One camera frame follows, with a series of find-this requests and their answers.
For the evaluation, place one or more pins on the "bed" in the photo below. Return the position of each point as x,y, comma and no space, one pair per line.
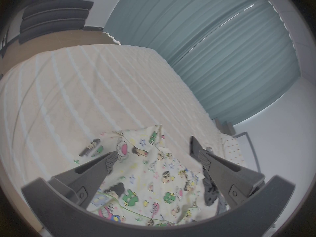
86,88

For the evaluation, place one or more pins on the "grey bedside table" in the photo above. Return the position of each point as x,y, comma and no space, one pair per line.
223,127

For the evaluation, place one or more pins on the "black garment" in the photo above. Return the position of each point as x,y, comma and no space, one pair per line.
209,194

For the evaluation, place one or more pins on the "dark grey chest of drawers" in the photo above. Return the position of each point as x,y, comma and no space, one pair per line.
54,18

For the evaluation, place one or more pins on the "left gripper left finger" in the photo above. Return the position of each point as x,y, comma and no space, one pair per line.
81,181

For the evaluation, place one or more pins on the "white printed pillow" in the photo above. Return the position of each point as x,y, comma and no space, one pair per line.
233,149

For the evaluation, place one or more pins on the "blue-green curtain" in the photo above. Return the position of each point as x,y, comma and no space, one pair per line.
209,46

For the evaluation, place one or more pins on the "white printed pyjama top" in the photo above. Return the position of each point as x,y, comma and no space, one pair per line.
153,181

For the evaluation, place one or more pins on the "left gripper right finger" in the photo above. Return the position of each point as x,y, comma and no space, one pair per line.
234,181

